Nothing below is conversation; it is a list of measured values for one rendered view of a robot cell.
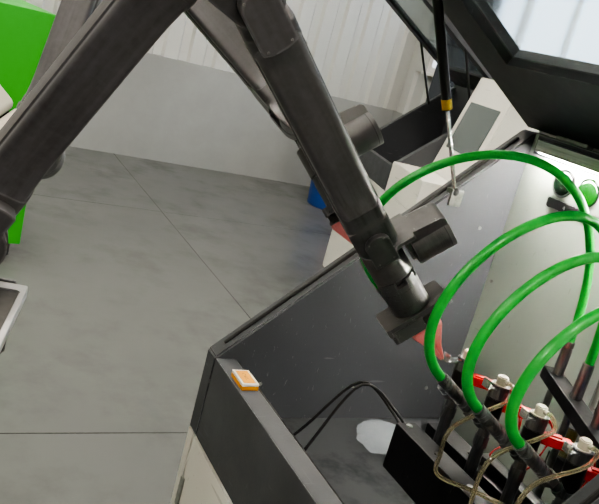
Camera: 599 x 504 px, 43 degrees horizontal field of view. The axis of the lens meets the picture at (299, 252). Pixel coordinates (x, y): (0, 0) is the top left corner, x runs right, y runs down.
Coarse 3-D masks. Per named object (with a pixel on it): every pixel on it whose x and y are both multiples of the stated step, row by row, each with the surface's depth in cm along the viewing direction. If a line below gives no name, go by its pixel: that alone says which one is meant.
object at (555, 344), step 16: (576, 320) 86; (592, 320) 86; (560, 336) 85; (544, 352) 85; (528, 368) 85; (528, 384) 85; (512, 400) 86; (512, 416) 86; (512, 432) 87; (528, 448) 89; (528, 464) 91; (544, 464) 92
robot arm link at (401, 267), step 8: (400, 248) 105; (408, 248) 104; (400, 256) 104; (416, 256) 105; (368, 264) 105; (392, 264) 104; (400, 264) 104; (408, 264) 106; (376, 272) 105; (384, 272) 104; (392, 272) 104; (400, 272) 105; (408, 272) 105; (376, 280) 106; (384, 280) 105; (392, 280) 105; (400, 280) 106
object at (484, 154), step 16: (448, 160) 113; (464, 160) 113; (528, 160) 114; (544, 160) 114; (416, 176) 114; (560, 176) 115; (384, 192) 115; (576, 192) 116; (592, 240) 118; (368, 272) 118; (592, 272) 120; (576, 336) 123
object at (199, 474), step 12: (192, 444) 138; (192, 456) 138; (204, 456) 133; (192, 468) 137; (204, 468) 132; (180, 480) 141; (192, 480) 137; (204, 480) 132; (216, 480) 128; (180, 492) 140; (192, 492) 136; (204, 492) 131; (216, 492) 127
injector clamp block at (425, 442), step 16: (400, 432) 119; (416, 432) 119; (432, 432) 122; (400, 448) 119; (416, 448) 115; (432, 448) 115; (448, 448) 118; (464, 448) 118; (384, 464) 122; (400, 464) 118; (416, 464) 115; (432, 464) 112; (448, 464) 112; (464, 464) 115; (400, 480) 118; (416, 480) 115; (432, 480) 111; (464, 480) 108; (416, 496) 114; (432, 496) 111; (448, 496) 108; (464, 496) 105; (496, 496) 108
